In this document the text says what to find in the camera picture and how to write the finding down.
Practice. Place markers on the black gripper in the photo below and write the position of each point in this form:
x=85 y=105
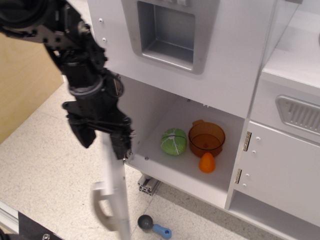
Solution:
x=96 y=109

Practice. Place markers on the white low fridge door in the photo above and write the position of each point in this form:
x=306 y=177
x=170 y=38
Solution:
x=114 y=187

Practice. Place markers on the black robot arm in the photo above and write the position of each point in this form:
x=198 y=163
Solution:
x=70 y=44

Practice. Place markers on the white toy kitchen fridge cabinet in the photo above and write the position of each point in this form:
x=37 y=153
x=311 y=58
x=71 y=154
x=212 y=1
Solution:
x=159 y=96

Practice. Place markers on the lower metal door hinge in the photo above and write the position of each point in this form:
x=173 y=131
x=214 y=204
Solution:
x=127 y=156

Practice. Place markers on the aluminium extrusion foot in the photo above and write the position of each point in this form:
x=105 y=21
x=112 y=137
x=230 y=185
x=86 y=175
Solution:
x=148 y=185

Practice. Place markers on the green toy cabbage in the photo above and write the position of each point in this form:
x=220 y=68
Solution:
x=173 y=141

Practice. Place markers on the grey blue toy scoop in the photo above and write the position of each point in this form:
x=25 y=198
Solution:
x=145 y=222

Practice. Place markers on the wooden panel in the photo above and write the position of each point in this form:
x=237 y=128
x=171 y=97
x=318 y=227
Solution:
x=28 y=77

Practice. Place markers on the orange transparent toy pot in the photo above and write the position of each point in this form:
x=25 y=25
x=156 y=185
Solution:
x=206 y=137

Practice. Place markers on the orange toy carrot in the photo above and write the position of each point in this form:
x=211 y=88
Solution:
x=207 y=163

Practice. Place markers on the grey ice dispenser recess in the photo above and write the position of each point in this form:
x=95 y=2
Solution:
x=174 y=32

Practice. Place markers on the lower oven door hinge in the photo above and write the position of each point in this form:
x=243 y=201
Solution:
x=238 y=176

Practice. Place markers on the oven door hinge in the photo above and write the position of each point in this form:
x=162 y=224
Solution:
x=247 y=141
x=238 y=176

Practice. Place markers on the upper oven door hinge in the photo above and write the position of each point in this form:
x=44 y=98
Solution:
x=247 y=141

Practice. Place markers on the white oven cabinet door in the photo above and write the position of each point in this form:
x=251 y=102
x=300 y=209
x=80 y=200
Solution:
x=281 y=171

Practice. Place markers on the grey vent panel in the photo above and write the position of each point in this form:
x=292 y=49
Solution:
x=299 y=114

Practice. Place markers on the grey fridge door handle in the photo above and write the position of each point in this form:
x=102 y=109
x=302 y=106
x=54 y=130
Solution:
x=99 y=195

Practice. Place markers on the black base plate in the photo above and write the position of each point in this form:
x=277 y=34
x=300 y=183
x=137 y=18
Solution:
x=29 y=230

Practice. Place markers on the aluminium rail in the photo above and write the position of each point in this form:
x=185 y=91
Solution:
x=9 y=219

